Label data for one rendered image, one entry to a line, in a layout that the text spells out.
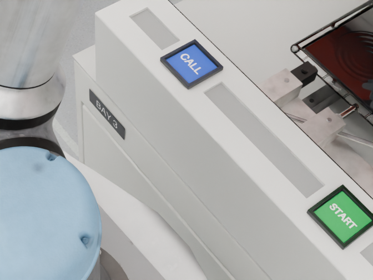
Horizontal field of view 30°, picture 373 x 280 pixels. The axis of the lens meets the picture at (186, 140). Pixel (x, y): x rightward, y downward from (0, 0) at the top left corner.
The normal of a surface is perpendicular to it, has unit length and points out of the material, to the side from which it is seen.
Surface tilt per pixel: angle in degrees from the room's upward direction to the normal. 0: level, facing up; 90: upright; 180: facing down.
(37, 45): 89
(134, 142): 90
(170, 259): 0
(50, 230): 7
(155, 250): 0
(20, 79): 87
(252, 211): 90
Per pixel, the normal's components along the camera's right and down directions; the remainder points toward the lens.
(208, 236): -0.77, 0.47
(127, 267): 0.09, -0.57
